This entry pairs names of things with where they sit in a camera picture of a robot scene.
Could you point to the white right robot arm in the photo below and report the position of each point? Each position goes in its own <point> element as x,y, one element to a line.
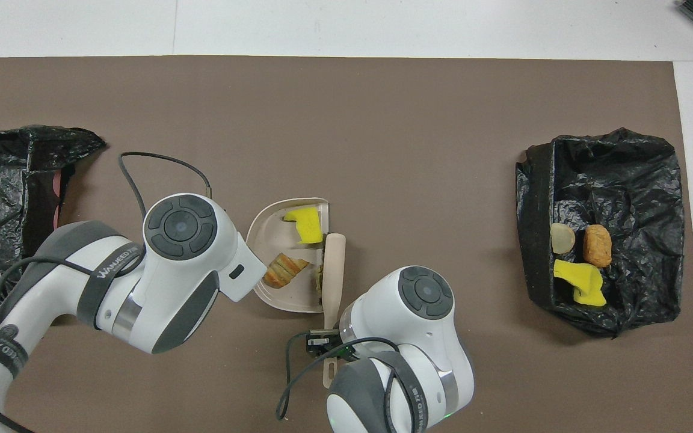
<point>418,337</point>

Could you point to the brown table mat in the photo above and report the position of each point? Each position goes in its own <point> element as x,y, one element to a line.
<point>346,108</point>

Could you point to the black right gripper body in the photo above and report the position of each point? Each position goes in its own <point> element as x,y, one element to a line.
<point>328,344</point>

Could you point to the brown bread roll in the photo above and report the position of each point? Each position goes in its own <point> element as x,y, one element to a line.
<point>597,245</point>

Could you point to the beige hand brush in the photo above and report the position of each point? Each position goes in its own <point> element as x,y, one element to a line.
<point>334,270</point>

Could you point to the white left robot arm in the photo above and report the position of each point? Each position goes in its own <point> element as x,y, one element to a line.
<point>172,270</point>

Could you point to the pale bread slice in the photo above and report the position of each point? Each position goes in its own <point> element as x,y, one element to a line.
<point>562,239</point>

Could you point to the beige plastic dustpan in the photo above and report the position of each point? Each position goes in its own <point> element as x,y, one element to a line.
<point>274,228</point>

